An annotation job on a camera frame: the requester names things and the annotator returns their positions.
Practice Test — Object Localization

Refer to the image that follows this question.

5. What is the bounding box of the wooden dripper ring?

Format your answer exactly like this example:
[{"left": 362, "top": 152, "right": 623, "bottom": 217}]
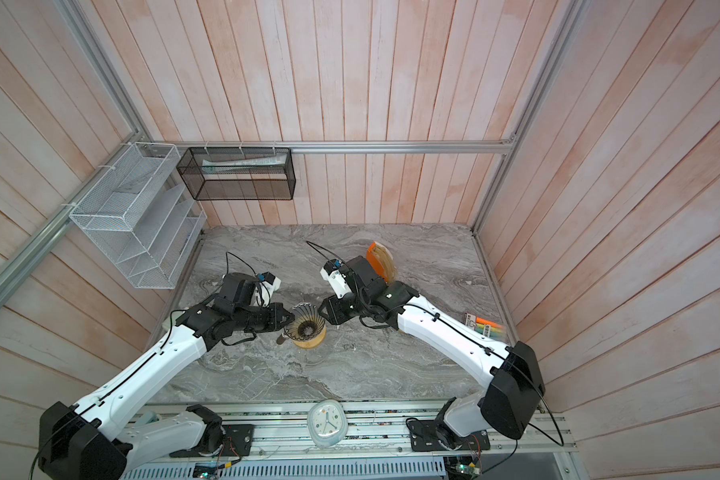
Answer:
[{"left": 289, "top": 329, "right": 328, "bottom": 350}]

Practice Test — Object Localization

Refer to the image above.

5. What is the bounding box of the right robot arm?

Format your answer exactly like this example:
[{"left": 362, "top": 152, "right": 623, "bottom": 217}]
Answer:
[{"left": 318, "top": 256, "right": 545, "bottom": 449}]

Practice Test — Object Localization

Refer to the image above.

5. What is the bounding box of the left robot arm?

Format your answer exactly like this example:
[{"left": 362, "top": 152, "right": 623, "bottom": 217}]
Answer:
[{"left": 31, "top": 272, "right": 294, "bottom": 479}]

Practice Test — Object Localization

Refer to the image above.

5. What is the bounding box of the orange coffee filter box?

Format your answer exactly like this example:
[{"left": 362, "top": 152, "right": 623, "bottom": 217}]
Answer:
[{"left": 365, "top": 241, "right": 397, "bottom": 283}]

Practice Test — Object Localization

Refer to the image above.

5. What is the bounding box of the white analog clock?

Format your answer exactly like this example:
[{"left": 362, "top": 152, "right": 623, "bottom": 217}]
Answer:
[{"left": 307, "top": 400, "right": 349, "bottom": 448}]

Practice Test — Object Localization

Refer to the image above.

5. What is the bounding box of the coloured marker pack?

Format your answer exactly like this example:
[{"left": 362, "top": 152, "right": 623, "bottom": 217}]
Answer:
[{"left": 465, "top": 313, "right": 507, "bottom": 342}]

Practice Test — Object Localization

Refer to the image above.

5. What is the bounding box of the black mesh basket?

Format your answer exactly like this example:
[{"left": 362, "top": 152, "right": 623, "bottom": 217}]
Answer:
[{"left": 177, "top": 146, "right": 296, "bottom": 201}]

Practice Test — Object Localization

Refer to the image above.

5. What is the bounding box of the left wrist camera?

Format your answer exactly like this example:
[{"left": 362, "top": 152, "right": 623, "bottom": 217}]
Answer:
[{"left": 255, "top": 272, "right": 281, "bottom": 301}]

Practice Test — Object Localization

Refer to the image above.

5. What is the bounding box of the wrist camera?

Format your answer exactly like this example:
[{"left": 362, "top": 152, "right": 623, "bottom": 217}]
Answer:
[
  {"left": 320, "top": 259, "right": 351, "bottom": 299},
  {"left": 255, "top": 272, "right": 281, "bottom": 301}
]

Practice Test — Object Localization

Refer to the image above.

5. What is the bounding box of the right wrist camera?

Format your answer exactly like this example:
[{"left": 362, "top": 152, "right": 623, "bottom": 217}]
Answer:
[{"left": 320, "top": 259, "right": 351, "bottom": 299}]

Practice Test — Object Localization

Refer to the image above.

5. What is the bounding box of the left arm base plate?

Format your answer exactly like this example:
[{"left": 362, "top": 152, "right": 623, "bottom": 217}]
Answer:
[{"left": 170, "top": 424, "right": 255, "bottom": 458}]

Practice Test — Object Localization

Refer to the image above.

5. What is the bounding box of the white wire mesh shelf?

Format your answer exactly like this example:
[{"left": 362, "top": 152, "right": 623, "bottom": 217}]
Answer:
[{"left": 70, "top": 143, "right": 207, "bottom": 290}]

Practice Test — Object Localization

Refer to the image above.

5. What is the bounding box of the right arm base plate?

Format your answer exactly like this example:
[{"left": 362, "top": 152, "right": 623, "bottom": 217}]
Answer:
[{"left": 405, "top": 417, "right": 491, "bottom": 453}]

